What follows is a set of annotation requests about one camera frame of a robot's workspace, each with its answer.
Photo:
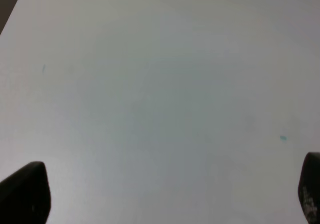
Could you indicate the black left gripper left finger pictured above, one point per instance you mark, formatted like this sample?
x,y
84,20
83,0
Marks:
x,y
25,195

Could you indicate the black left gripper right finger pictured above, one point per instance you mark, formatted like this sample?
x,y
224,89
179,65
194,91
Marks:
x,y
308,187

